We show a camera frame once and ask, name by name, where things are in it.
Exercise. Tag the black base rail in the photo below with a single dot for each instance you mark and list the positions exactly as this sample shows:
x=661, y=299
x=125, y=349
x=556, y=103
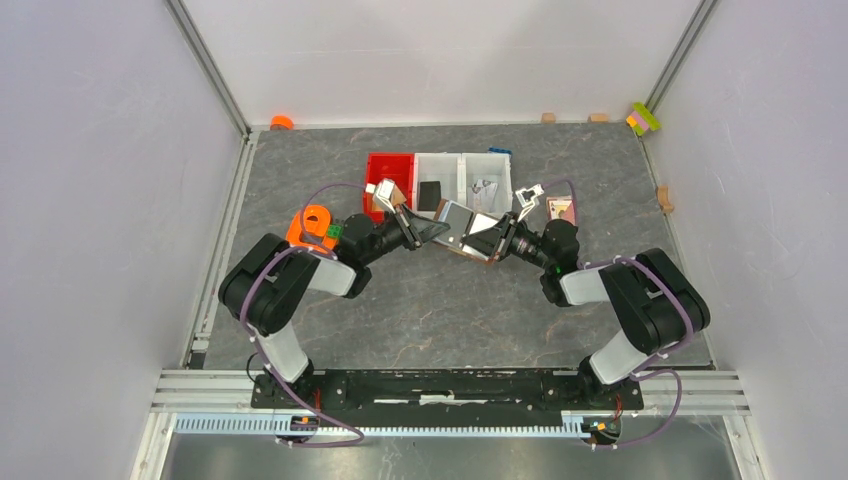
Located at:
x=521, y=397

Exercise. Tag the playing card box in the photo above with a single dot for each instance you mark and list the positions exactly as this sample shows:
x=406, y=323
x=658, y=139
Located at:
x=562, y=208

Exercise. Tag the cards in white bin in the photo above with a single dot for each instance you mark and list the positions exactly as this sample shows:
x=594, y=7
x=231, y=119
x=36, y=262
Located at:
x=482, y=195

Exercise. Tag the green toy block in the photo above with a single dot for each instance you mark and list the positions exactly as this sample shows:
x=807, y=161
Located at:
x=334, y=231

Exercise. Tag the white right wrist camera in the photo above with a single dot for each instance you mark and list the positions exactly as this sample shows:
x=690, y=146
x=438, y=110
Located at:
x=528, y=198

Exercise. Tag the dark grey credit card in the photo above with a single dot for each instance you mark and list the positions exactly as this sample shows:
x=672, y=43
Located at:
x=458, y=217

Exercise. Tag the brown leather card holder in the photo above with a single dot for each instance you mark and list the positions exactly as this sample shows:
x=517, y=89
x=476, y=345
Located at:
x=480, y=222

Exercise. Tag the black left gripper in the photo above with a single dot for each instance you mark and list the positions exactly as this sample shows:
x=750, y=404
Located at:
x=416, y=229

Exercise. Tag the colourful toy block stack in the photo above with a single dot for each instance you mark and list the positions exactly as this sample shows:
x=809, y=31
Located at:
x=641, y=120

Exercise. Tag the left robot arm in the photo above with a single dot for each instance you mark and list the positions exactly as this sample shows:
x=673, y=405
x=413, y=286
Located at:
x=267, y=285

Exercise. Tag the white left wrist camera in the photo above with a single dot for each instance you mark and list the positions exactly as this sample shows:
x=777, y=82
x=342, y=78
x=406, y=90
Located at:
x=379, y=194

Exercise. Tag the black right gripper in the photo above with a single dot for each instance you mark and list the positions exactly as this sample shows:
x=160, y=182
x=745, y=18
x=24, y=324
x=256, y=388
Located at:
x=494, y=241

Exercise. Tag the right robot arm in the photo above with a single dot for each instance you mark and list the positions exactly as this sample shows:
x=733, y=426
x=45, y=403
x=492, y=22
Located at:
x=657, y=308

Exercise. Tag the wooden block middle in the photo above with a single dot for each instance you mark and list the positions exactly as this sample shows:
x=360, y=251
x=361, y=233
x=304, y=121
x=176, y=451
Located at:
x=598, y=118

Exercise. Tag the wooden arch block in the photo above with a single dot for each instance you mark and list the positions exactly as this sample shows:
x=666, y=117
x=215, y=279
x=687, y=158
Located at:
x=664, y=200

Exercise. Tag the black card in bin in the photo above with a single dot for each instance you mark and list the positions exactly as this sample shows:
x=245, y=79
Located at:
x=429, y=195

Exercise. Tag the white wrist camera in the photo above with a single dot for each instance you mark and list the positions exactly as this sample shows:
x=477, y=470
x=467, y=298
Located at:
x=528, y=198
x=379, y=194

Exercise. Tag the orange tape dispenser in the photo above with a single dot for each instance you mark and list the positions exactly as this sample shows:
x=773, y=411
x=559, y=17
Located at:
x=310, y=228

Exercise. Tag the white plastic bin right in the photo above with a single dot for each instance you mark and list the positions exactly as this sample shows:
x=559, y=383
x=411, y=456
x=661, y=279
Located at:
x=490, y=166

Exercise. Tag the cards in red bin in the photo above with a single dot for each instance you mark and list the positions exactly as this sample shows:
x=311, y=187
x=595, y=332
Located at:
x=397, y=196

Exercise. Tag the red plastic bin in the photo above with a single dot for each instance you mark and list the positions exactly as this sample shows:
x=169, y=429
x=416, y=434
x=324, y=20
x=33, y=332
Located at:
x=396, y=166

